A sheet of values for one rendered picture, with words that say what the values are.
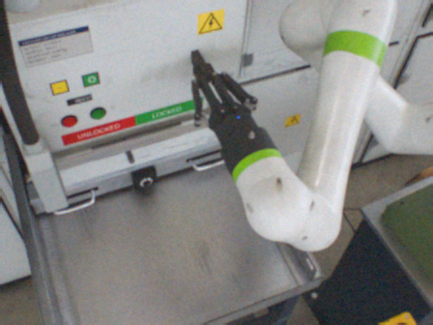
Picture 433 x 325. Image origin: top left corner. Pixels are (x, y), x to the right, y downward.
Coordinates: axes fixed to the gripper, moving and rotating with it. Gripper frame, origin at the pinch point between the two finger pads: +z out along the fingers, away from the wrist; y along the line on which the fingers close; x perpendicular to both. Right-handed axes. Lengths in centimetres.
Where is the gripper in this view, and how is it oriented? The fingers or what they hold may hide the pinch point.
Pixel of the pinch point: (200, 66)
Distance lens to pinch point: 101.7
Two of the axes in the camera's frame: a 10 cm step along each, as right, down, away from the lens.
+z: -3.8, -7.6, 5.3
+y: 9.2, -2.9, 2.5
